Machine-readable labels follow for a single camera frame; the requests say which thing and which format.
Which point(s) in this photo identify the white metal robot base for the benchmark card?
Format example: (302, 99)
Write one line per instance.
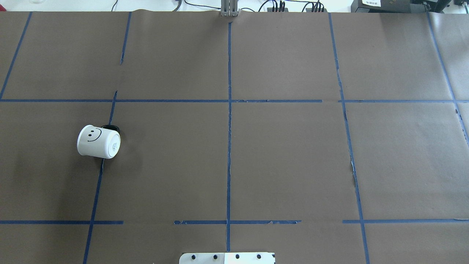
(228, 258)

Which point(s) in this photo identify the black power strip right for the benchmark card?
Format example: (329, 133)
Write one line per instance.
(314, 7)

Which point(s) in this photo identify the black box with label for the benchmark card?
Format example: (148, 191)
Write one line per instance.
(398, 6)

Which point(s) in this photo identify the black power strip left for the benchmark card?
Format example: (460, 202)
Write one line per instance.
(278, 6)

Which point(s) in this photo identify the white smiley face mug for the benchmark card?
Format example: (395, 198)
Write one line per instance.
(101, 142)

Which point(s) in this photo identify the grey aluminium frame post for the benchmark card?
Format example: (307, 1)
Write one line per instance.
(229, 8)

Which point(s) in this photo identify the black power strip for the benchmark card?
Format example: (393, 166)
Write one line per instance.
(278, 6)
(314, 7)

